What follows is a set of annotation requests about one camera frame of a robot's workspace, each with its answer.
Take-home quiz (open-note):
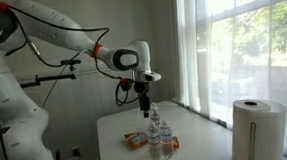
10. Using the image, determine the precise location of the orange snack packet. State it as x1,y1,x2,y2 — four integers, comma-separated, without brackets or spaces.
123,130,150,151
171,135,181,151

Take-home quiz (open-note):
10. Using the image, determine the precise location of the clear plastic water bottle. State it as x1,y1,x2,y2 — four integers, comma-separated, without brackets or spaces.
146,121,163,160
149,101,163,129
158,119,175,160

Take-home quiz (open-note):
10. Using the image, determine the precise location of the wide sheer white curtain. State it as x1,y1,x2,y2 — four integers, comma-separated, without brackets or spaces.
173,0,287,132

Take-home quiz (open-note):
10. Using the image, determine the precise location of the orange cable strap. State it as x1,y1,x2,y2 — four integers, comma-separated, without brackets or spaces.
90,41,104,58
118,77,135,87
0,0,10,12

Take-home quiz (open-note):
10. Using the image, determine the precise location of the metal paper towel holder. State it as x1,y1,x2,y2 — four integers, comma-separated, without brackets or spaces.
246,121,259,160

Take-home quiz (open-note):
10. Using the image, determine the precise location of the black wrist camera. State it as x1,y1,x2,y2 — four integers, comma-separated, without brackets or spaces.
118,82,134,94

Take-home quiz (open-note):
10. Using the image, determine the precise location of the black stereo camera bar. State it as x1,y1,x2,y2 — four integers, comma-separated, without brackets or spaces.
60,58,82,67

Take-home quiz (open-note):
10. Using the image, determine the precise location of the white paper towel roll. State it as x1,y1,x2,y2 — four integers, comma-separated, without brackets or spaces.
228,96,287,160

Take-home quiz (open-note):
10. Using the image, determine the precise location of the white window frame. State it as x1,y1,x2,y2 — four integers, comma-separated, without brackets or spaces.
165,0,287,132

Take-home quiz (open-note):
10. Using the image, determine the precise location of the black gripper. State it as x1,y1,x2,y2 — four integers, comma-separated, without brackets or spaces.
132,80,153,120

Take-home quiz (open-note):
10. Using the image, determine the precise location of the thin black camera cable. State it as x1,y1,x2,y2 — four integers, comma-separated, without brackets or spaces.
38,53,85,109

